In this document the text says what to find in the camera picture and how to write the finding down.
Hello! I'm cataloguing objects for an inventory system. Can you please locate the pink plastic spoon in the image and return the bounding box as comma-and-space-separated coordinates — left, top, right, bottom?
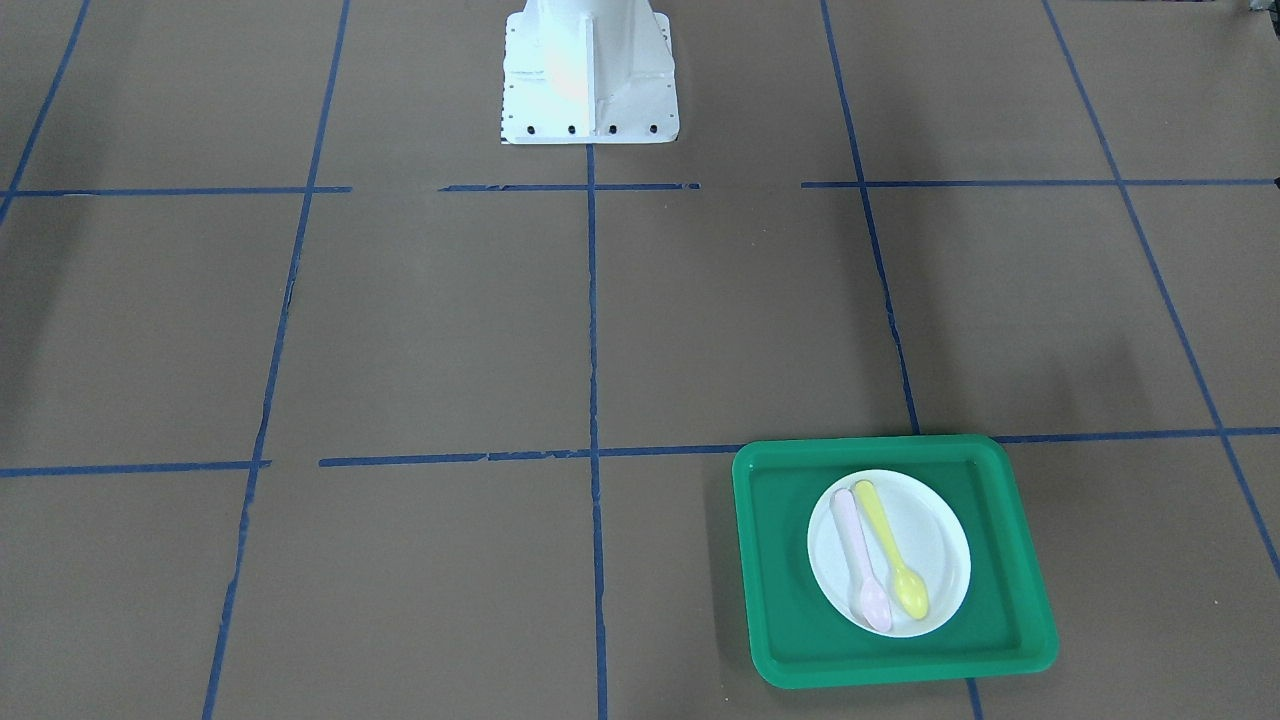
829, 489, 893, 634

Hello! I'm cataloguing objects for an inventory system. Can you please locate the yellow plastic spoon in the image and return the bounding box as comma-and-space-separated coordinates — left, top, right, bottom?
852, 480, 931, 620

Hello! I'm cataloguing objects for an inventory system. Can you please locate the green plastic tray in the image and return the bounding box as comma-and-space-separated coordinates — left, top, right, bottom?
732, 436, 1059, 691

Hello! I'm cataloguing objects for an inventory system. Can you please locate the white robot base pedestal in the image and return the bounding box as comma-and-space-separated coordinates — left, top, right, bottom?
500, 1, 681, 145

